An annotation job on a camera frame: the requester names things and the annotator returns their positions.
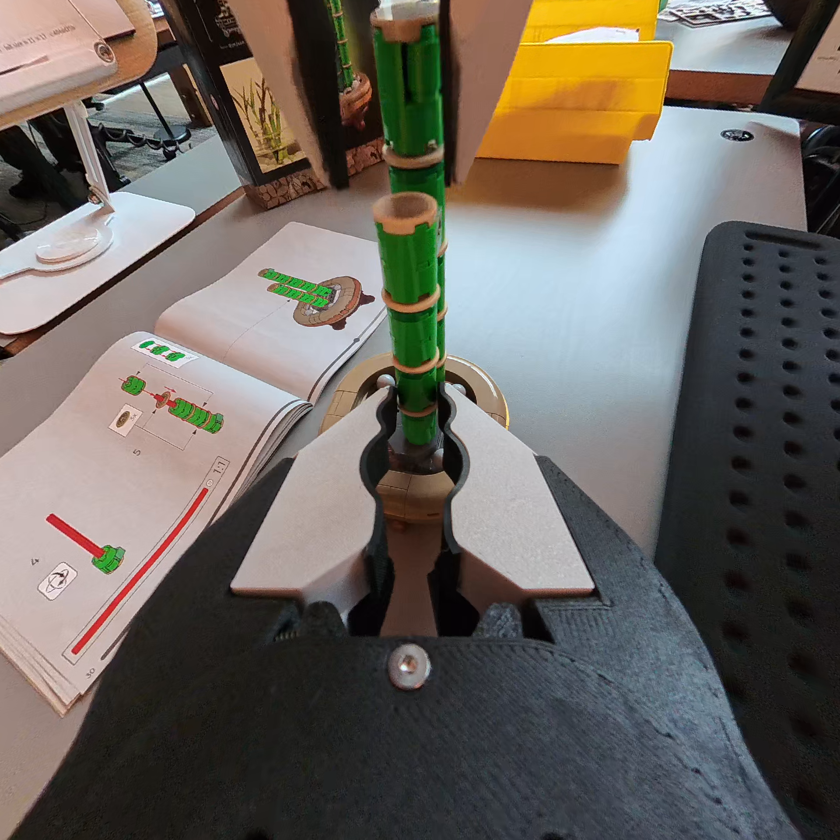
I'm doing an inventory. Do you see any yellow plastic bin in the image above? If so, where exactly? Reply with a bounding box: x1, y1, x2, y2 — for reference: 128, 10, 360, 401
476, 0, 675, 165

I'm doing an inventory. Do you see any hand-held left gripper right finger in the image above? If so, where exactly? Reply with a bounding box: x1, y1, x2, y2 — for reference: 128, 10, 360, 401
430, 385, 597, 616

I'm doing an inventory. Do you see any black bamboo set box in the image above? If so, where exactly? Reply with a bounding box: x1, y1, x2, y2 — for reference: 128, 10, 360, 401
161, 0, 388, 211

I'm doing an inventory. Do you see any printed instruction sheet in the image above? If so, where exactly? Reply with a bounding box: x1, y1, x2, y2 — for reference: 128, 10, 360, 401
0, 0, 137, 76

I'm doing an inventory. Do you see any building instruction booklet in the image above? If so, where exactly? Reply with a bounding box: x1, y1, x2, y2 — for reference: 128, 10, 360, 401
0, 222, 388, 716

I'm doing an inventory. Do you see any toy brick bamboo model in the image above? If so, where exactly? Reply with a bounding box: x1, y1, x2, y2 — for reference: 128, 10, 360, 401
319, 10, 509, 532

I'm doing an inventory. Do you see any background work table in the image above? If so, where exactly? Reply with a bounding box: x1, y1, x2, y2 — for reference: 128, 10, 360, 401
661, 12, 811, 106

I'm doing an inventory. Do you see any grey desk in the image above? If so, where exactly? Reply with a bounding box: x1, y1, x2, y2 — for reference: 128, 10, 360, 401
0, 105, 809, 840

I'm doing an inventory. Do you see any black framed marker sign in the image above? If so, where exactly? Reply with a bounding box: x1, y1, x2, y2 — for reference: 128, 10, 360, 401
758, 0, 840, 126

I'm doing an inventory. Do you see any white document stand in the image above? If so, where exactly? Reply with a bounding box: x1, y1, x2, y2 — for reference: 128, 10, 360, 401
0, 0, 198, 337

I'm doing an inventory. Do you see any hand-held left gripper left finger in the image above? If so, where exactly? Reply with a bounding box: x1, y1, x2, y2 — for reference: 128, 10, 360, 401
230, 386, 398, 616

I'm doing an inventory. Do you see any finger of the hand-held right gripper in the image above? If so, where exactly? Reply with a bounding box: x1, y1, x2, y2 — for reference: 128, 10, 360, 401
226, 0, 350, 193
437, 0, 534, 190

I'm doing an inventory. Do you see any black office chair base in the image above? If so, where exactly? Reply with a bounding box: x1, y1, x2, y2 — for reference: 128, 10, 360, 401
85, 79, 194, 163

